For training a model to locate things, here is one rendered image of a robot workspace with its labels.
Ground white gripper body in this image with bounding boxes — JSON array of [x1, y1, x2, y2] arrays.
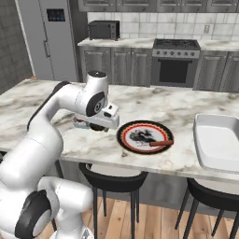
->
[[74, 113, 121, 131]]

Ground large round patterned plate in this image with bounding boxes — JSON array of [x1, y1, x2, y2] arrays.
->
[[116, 119, 175, 156]]

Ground white rectangular tupperware container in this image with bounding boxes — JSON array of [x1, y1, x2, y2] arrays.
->
[[192, 112, 239, 175]]

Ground red and teal small object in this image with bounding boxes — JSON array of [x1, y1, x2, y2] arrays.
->
[[72, 117, 91, 130]]

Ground black round stool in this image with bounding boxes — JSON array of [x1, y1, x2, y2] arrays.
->
[[77, 162, 149, 239], [174, 177, 239, 239]]

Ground brown sausage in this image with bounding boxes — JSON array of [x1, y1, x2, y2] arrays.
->
[[148, 139, 175, 148]]

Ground grey base cupboards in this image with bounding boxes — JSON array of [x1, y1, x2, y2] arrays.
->
[[192, 49, 239, 93], [79, 46, 153, 88]]

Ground black toaster oven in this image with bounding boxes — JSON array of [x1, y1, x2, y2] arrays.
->
[[87, 20, 121, 42]]

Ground grey fridge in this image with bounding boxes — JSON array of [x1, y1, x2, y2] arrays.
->
[[14, 0, 79, 83]]

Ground steel stove with oven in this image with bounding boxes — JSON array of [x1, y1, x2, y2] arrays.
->
[[150, 37, 202, 89]]

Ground grey wall cupboards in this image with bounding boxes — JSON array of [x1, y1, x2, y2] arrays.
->
[[77, 0, 239, 14]]

